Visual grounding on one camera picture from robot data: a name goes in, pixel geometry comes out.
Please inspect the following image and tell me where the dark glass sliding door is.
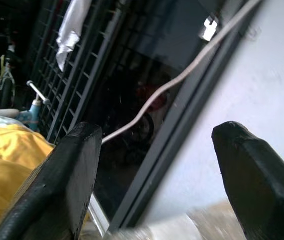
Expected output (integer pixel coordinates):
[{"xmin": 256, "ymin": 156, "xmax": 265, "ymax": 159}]
[{"xmin": 81, "ymin": 0, "xmax": 265, "ymax": 230}]

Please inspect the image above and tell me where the white hanging cloth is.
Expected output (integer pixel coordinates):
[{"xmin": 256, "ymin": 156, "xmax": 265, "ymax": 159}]
[{"xmin": 55, "ymin": 0, "xmax": 92, "ymax": 72}]

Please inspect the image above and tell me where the yellow cloth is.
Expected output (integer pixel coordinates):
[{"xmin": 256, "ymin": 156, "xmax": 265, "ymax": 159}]
[{"xmin": 0, "ymin": 124, "xmax": 55, "ymax": 227}]

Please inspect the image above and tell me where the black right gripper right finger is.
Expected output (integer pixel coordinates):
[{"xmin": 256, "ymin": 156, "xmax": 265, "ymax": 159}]
[{"xmin": 211, "ymin": 120, "xmax": 284, "ymax": 240}]

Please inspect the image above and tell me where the grey cable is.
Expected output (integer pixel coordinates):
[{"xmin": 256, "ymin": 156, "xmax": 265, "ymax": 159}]
[{"xmin": 101, "ymin": 0, "xmax": 262, "ymax": 144}]

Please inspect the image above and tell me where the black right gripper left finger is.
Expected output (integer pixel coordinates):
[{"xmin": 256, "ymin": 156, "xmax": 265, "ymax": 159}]
[{"xmin": 0, "ymin": 121, "xmax": 103, "ymax": 240}]

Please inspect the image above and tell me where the grey metal grille gate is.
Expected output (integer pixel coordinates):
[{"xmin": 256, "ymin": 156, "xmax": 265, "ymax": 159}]
[{"xmin": 26, "ymin": 0, "xmax": 132, "ymax": 146}]

